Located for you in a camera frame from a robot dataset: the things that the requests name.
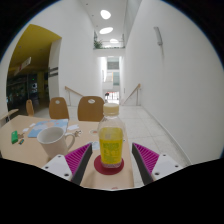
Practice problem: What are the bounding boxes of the white ceramic mug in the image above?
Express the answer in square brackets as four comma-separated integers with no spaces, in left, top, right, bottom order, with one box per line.
[36,126,77,159]

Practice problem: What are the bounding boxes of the light wooden table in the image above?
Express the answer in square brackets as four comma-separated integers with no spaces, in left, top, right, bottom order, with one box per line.
[0,108,20,124]

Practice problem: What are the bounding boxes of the light blue printed paper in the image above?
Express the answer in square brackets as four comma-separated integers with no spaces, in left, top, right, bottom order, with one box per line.
[27,118,69,139]

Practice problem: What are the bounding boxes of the wooden stair handrail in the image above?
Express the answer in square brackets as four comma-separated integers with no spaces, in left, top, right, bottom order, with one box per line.
[123,83,142,106]
[64,85,84,106]

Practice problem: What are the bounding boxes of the flat round red coaster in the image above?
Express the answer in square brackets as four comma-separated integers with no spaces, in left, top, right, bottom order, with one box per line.
[93,153,125,176]

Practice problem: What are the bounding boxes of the brown wooden chairs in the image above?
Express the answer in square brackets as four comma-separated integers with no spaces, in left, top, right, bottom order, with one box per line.
[25,95,105,123]

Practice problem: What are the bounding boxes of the round ceiling lights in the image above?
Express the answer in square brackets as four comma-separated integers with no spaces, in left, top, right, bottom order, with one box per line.
[99,9,120,45]

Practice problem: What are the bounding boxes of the grey wall lamp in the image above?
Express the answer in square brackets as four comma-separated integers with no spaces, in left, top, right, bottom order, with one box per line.
[153,26,164,47]

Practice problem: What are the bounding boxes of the white hanging sign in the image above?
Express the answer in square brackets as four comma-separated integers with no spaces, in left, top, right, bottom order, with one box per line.
[13,56,33,77]

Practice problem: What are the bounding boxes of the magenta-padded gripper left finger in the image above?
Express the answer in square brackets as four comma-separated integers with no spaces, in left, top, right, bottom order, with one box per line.
[41,142,94,186]

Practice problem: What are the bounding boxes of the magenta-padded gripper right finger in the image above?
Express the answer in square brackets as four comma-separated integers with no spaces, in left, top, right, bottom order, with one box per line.
[131,142,184,186]

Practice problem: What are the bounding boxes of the small green block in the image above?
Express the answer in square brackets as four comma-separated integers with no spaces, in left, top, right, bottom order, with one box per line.
[10,130,19,145]

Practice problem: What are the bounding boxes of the clear bottle with yellow label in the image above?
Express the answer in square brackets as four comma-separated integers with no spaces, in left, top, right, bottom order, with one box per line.
[97,102,125,169]

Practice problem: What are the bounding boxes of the green potted plant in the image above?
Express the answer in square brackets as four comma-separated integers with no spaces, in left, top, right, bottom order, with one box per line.
[93,39,104,50]

